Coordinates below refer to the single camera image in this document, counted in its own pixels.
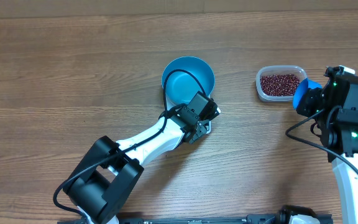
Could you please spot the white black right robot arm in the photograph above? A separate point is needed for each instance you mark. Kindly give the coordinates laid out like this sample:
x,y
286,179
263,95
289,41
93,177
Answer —
x,y
334,109

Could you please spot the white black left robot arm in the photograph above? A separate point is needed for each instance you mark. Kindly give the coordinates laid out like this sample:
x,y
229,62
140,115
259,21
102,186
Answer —
x,y
105,177

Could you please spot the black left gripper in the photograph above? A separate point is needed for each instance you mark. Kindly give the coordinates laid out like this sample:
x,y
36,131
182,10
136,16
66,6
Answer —
x,y
201,131

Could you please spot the teal metal bowl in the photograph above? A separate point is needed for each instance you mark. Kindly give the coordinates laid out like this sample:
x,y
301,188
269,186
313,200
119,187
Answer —
x,y
181,87

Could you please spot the white digital kitchen scale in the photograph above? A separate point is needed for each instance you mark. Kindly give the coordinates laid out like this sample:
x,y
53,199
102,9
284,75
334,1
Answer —
x,y
171,104

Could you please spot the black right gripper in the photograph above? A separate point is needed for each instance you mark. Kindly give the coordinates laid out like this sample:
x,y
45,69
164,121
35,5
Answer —
x,y
306,102

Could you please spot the clear plastic container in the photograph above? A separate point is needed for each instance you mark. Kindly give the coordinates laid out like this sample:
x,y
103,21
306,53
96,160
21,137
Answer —
x,y
278,70

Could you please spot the red adzuki beans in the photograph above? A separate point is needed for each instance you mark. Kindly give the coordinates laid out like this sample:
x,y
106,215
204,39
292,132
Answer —
x,y
279,85

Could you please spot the blue plastic measuring scoop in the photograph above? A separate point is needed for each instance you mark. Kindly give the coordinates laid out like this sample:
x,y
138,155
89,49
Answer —
x,y
302,89

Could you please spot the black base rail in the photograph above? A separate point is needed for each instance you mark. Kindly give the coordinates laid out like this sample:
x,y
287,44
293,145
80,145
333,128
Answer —
x,y
287,214

